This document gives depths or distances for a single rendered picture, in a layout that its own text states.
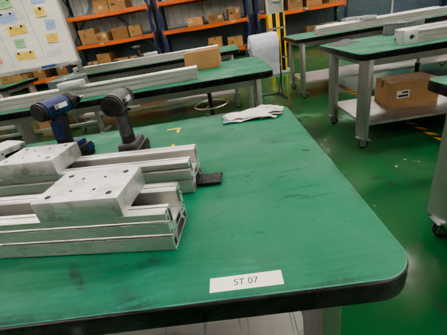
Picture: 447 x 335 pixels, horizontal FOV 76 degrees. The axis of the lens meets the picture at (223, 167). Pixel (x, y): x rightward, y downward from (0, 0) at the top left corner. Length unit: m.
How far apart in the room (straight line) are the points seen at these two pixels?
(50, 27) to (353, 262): 3.67
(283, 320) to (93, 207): 0.77
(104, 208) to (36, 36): 3.48
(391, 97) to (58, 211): 2.71
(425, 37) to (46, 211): 2.51
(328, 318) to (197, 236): 0.28
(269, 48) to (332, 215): 3.74
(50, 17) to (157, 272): 3.50
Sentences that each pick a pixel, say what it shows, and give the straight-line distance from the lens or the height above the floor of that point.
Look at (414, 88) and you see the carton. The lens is 2.98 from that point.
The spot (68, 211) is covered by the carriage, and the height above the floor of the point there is 0.88.
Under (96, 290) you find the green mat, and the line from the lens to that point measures 0.54.
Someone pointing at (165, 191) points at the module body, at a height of 0.86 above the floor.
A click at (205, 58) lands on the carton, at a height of 0.86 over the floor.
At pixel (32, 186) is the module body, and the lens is 0.86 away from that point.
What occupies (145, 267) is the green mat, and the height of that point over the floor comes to 0.78.
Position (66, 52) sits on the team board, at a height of 1.08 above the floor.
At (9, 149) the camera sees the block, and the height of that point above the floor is 0.87.
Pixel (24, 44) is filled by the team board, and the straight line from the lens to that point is 4.00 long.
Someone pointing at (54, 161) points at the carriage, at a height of 0.90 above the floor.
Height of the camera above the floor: 1.13
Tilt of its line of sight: 27 degrees down
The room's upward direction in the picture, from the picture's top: 10 degrees counter-clockwise
